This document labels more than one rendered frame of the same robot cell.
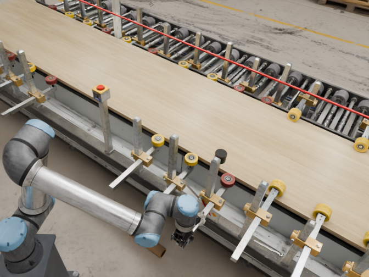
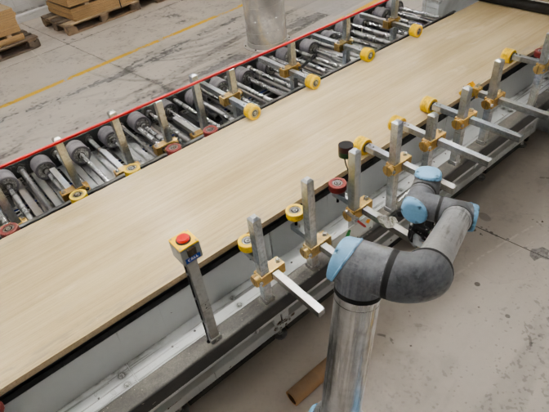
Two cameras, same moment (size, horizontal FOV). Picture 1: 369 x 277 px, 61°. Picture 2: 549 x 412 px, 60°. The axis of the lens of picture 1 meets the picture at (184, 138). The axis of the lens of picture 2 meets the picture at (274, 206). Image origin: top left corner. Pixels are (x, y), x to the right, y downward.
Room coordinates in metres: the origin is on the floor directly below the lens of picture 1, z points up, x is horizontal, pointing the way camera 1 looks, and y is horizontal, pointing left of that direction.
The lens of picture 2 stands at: (0.71, 1.33, 2.21)
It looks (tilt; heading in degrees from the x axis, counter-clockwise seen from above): 41 degrees down; 294
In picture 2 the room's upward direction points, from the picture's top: 7 degrees counter-clockwise
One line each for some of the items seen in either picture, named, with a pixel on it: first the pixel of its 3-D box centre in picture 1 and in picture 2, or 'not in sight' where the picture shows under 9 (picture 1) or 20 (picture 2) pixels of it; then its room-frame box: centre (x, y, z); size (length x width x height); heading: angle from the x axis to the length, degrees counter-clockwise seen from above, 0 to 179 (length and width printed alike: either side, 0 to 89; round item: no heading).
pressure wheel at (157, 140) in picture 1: (157, 144); (249, 249); (1.36, 0.16, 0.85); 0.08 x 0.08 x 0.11
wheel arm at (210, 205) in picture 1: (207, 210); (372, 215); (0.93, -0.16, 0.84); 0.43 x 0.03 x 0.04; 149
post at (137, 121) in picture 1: (138, 148); (261, 264); (1.27, 0.27, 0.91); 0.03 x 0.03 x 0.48; 59
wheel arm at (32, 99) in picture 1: (31, 100); not in sight; (1.71, 1.12, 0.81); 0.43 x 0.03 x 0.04; 149
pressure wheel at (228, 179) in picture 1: (226, 184); (337, 191); (1.10, -0.27, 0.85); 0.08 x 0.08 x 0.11
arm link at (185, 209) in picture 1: (186, 210); (426, 185); (0.73, -0.04, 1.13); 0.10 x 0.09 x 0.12; 80
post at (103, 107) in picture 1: (106, 127); (202, 300); (1.40, 0.49, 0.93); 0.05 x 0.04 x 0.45; 59
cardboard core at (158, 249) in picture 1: (147, 242); (314, 378); (1.12, 0.20, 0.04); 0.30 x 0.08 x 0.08; 59
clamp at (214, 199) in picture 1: (211, 199); (357, 208); (1.00, -0.18, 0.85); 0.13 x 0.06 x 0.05; 59
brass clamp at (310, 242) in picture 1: (305, 242); (432, 141); (0.74, -0.61, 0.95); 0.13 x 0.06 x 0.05; 59
